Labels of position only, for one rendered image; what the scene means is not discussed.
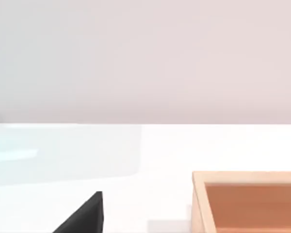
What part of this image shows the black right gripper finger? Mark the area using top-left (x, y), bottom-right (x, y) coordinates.
top-left (52, 191), bottom-right (104, 233)

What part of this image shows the shallow salmon-coloured box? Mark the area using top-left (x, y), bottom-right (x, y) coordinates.
top-left (191, 170), bottom-right (291, 233)

